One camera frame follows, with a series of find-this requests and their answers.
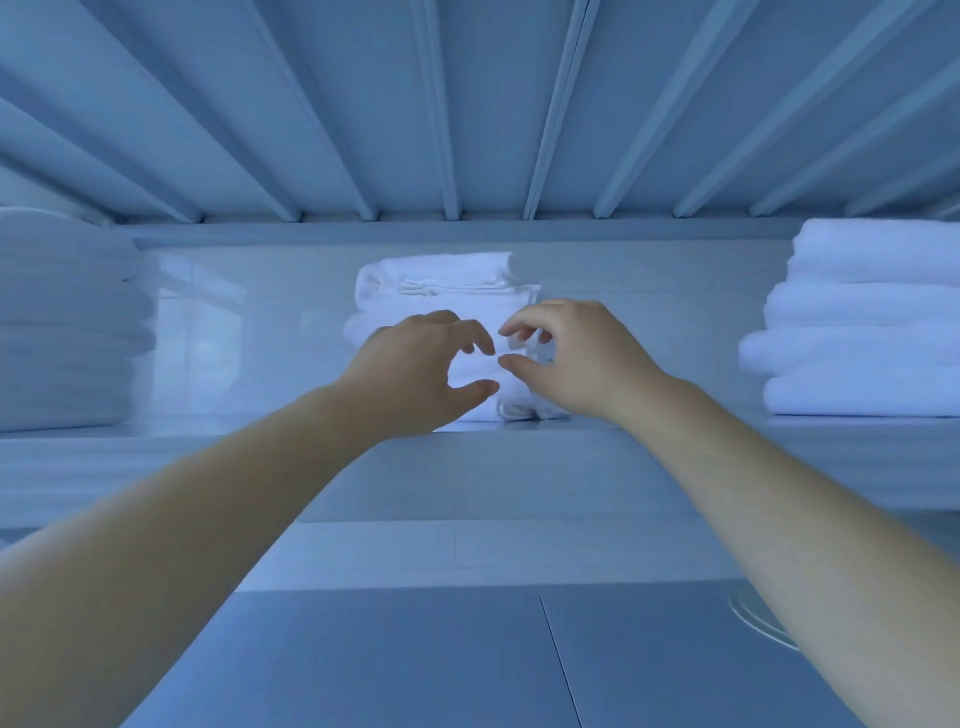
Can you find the person's left hand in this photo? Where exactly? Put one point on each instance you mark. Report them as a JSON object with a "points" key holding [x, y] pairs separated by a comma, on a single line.
{"points": [[401, 375]]}

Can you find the person's right hand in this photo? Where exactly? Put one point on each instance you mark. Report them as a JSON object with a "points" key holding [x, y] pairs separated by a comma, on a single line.
{"points": [[592, 364]]}

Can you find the person's left middle finger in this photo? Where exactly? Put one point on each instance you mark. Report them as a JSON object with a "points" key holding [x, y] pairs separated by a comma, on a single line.
{"points": [[439, 316]]}

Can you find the person's right middle finger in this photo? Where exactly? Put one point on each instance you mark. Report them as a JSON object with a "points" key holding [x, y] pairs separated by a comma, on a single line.
{"points": [[545, 336]]}

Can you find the person's left thumb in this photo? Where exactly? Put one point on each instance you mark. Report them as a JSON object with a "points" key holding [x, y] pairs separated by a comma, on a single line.
{"points": [[472, 395]]}

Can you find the person's right thumb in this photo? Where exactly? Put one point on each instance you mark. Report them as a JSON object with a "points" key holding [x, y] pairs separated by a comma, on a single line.
{"points": [[525, 375]]}

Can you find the person's right forearm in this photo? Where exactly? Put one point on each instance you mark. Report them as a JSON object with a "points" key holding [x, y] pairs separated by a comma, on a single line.
{"points": [[795, 540]]}

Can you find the person's left forearm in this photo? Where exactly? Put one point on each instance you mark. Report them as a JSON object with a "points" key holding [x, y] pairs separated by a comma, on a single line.
{"points": [[172, 540]]}

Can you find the large white folded towel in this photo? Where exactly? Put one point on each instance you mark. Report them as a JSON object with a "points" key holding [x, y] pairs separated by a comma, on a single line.
{"points": [[510, 397]]}

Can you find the small white folded towel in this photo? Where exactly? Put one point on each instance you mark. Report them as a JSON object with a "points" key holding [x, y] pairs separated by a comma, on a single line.
{"points": [[442, 274]]}

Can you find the white shelf board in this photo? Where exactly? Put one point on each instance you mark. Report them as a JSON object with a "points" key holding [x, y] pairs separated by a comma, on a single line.
{"points": [[510, 469]]}

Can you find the white ribbed shelf underside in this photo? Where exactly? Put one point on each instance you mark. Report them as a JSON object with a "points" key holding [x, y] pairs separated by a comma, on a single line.
{"points": [[480, 105]]}

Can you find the white folded bath towel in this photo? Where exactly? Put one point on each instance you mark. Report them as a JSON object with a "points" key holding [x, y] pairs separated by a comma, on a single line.
{"points": [[847, 349], [862, 306], [862, 394], [60, 244], [877, 251], [67, 304], [60, 394]]}

